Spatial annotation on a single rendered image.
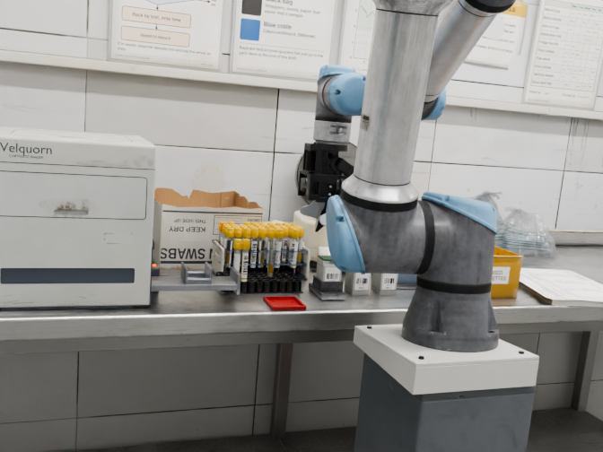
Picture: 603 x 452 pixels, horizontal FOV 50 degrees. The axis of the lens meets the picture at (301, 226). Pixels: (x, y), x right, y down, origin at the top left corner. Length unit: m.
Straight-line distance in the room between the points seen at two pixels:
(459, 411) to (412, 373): 0.11
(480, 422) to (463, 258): 0.25
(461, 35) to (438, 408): 0.56
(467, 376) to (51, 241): 0.72
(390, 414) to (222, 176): 1.00
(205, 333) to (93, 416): 0.85
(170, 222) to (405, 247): 0.69
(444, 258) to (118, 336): 0.58
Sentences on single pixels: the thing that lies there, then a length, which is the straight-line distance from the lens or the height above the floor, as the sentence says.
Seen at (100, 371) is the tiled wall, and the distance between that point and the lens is 1.96.
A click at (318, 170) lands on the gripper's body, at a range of 1.31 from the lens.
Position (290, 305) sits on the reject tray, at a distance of 1.29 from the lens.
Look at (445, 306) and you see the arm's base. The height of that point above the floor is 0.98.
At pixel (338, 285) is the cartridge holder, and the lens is 1.37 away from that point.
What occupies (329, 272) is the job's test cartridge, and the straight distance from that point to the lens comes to 1.35.
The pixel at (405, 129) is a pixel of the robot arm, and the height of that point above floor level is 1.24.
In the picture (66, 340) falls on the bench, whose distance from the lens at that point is 1.23.
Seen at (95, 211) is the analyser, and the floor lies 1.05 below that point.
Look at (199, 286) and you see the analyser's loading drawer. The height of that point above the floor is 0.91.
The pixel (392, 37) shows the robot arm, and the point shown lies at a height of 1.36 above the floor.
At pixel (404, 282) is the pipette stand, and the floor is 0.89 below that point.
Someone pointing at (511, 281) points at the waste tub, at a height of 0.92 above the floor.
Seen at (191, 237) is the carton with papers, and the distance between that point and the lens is 1.51.
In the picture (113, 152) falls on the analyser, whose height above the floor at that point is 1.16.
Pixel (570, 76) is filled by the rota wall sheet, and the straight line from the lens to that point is 2.38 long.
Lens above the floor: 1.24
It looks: 10 degrees down
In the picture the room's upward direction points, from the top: 5 degrees clockwise
